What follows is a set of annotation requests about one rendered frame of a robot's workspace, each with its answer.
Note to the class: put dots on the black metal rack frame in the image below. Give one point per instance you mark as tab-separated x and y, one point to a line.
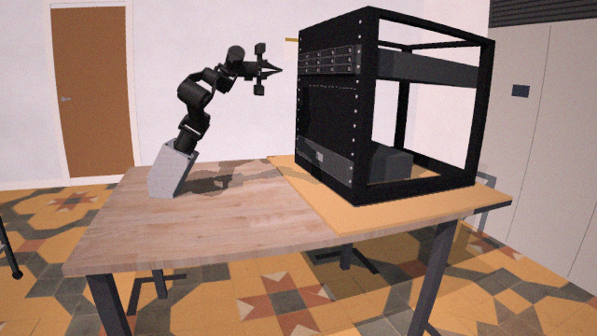
333	137

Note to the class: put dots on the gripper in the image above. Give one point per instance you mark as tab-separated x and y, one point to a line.
250	69

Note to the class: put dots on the tan flat board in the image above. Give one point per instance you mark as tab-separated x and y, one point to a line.
345	219

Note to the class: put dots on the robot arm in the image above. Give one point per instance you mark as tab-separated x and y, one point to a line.
194	95

